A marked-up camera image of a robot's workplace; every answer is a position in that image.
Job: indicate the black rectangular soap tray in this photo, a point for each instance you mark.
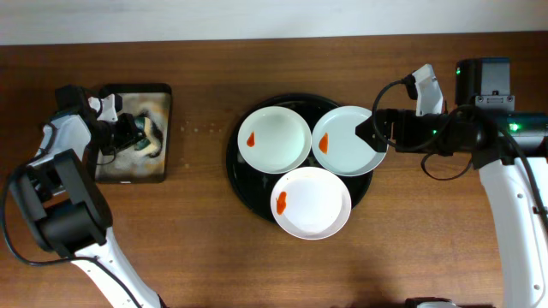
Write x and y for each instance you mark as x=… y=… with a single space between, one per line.
x=144 y=162

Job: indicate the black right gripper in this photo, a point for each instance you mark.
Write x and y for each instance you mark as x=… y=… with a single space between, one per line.
x=390 y=131

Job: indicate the pink white plate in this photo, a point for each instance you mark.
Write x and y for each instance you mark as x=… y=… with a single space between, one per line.
x=310 y=203

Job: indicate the cream white plate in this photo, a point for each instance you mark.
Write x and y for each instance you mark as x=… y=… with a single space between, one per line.
x=274 y=139

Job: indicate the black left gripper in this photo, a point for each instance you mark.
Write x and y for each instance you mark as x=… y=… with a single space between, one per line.
x=129 y=130

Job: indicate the yellow green sponge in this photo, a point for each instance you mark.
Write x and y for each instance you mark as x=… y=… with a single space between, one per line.
x=144 y=128

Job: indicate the pale blue plate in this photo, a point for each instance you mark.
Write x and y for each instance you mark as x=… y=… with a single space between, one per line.
x=336 y=146

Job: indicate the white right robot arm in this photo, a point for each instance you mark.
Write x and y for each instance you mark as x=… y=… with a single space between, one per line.
x=508 y=148

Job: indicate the round black tray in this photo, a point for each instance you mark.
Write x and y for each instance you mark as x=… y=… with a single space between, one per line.
x=253 y=187

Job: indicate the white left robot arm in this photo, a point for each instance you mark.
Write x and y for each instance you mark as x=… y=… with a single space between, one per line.
x=65 y=211

